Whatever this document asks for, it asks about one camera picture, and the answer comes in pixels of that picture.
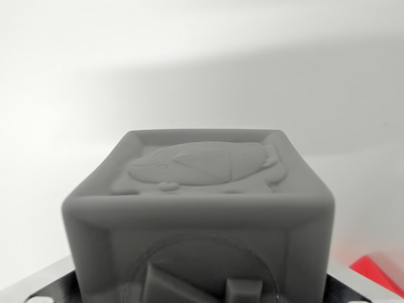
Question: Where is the grey embossed cube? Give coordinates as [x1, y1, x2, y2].
[62, 128, 335, 303]

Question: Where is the black-padded silver gripper right finger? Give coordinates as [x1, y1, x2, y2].
[324, 260, 404, 303]

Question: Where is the red embossed cube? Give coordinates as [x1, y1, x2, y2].
[347, 253, 404, 293]

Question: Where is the black-padded silver gripper left finger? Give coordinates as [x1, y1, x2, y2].
[0, 255, 85, 303]

